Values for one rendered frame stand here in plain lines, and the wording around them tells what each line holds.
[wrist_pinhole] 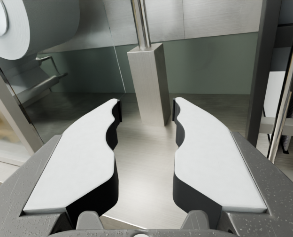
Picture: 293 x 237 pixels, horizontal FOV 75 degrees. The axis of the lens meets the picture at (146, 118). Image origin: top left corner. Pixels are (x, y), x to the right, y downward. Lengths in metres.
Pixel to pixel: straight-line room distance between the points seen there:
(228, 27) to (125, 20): 0.41
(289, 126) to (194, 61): 0.51
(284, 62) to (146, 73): 0.37
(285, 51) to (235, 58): 0.45
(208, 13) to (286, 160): 0.53
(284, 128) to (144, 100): 0.41
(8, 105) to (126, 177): 0.35
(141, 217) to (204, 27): 0.66
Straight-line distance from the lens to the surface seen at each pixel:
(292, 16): 0.37
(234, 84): 0.87
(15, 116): 0.58
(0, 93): 0.57
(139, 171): 0.55
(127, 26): 0.90
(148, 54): 0.59
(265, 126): 0.42
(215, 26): 0.80
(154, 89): 0.62
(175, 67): 0.87
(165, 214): 0.46
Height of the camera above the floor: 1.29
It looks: 31 degrees down
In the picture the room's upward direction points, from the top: 11 degrees counter-clockwise
